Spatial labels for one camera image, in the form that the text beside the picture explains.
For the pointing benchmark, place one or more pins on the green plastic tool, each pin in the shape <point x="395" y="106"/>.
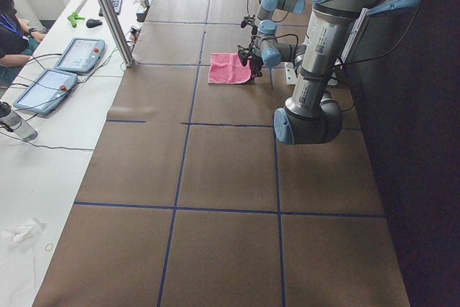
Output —
<point x="73" y="18"/>

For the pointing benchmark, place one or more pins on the black computer mouse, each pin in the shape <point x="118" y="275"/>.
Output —
<point x="92" y="23"/>

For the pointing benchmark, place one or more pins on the white camera post with base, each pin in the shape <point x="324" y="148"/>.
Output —
<point x="296" y="68"/>

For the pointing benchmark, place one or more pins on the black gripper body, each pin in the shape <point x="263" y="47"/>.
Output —
<point x="254" y="62"/>

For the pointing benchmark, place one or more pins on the pink grey microfiber towel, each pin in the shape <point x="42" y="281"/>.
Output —
<point x="226" y="68"/>

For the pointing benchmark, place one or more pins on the upper teach pendant tablet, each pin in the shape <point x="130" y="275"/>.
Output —
<point x="81" y="55"/>

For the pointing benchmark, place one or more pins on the person in black shirt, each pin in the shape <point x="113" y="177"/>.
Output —
<point x="18" y="42"/>

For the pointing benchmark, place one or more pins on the clear water bottle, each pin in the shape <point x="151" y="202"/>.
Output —
<point x="16" y="123"/>

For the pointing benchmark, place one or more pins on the teach pendant tablet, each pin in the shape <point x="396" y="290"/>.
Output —
<point x="46" y="92"/>
<point x="81" y="55"/>

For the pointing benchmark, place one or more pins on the rubber band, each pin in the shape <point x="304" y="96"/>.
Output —
<point x="49" y="247"/>

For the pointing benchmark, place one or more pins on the crumpled white tissue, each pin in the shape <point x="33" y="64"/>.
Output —
<point x="26" y="230"/>

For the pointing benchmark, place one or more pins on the aluminium frame post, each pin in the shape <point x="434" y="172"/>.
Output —
<point x="116" y="31"/>

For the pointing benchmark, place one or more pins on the lower teach pendant tablet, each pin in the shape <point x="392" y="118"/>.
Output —
<point x="46" y="92"/>

